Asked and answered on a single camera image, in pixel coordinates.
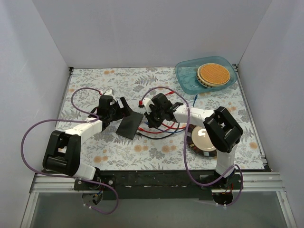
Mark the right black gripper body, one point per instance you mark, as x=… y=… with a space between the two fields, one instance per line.
x=152 y=115

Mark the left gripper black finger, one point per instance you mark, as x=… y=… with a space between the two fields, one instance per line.
x=120 y=113
x=125 y=110

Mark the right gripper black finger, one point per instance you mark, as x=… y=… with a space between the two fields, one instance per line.
x=154 y=123
x=165 y=122

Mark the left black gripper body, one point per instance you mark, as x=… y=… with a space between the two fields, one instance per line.
x=121 y=108

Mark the black network switch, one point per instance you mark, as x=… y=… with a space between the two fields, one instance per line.
x=129 y=125

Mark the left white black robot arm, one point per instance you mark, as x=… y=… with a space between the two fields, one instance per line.
x=63 y=150

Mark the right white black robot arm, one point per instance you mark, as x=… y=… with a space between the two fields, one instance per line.
x=223 y=130

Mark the floral patterned table mat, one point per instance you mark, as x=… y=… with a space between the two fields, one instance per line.
x=154 y=149

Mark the dark rimmed beige plate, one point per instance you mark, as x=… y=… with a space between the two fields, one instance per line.
x=199 y=141

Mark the blue plastic container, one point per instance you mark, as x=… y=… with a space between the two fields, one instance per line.
x=186 y=73

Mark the orange woven round coaster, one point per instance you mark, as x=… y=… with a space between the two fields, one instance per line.
x=212 y=75

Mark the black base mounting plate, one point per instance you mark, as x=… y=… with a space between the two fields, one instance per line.
x=171 y=184

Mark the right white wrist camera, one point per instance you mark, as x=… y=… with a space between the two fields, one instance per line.
x=145 y=103

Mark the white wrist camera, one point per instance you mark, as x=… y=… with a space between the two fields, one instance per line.
x=109 y=92
x=145 y=103

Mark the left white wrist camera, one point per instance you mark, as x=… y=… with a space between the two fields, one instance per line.
x=109 y=92

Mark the aluminium frame rail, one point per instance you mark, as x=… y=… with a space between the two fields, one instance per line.
x=253 y=182

